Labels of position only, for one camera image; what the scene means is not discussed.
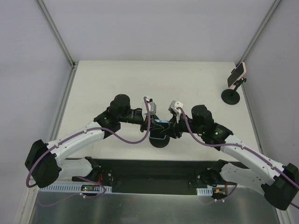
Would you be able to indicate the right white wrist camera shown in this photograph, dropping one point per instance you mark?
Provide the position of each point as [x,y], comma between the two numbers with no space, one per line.
[175,109]

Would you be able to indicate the left aluminium frame post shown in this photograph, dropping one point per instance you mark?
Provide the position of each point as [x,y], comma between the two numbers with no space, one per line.
[55,32]

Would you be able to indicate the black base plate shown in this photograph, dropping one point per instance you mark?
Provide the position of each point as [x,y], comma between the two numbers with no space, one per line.
[156,177]

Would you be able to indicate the white cable duct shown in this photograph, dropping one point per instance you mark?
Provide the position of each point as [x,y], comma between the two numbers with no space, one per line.
[204,191]
[76,188]

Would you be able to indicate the black phone stand one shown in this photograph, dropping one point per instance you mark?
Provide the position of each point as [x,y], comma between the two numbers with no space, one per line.
[159,143]

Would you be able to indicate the blue case phone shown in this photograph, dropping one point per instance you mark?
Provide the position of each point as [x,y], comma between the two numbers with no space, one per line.
[160,135]

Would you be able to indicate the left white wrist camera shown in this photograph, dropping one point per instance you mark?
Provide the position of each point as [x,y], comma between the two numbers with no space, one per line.
[148,107]

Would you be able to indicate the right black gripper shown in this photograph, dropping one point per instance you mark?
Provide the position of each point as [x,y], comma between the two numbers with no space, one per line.
[174,128]

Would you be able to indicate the left white cable duct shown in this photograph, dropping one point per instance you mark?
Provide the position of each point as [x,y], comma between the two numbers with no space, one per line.
[76,188]

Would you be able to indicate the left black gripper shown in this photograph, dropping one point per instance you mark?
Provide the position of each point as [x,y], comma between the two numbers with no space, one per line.
[144,126]

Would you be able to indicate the right aluminium frame post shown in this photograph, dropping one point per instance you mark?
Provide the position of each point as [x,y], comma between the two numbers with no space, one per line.
[260,29]

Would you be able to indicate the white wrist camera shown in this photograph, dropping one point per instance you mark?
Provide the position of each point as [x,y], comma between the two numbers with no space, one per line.
[148,107]
[175,109]

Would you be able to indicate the black phone stand two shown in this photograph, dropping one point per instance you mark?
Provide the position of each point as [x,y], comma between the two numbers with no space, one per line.
[231,96]

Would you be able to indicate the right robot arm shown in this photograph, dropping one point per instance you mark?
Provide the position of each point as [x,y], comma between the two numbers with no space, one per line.
[276,182]

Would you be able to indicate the right white cable duct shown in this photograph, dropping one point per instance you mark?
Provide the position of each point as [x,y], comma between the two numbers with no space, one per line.
[204,191]

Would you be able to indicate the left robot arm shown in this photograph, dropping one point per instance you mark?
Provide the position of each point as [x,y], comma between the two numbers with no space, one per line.
[48,161]

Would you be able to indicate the pink case phone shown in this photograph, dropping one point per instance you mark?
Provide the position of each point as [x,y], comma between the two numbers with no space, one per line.
[236,74]

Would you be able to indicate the aluminium frame post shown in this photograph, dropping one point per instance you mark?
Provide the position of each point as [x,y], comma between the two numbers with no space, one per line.
[260,29]
[55,32]

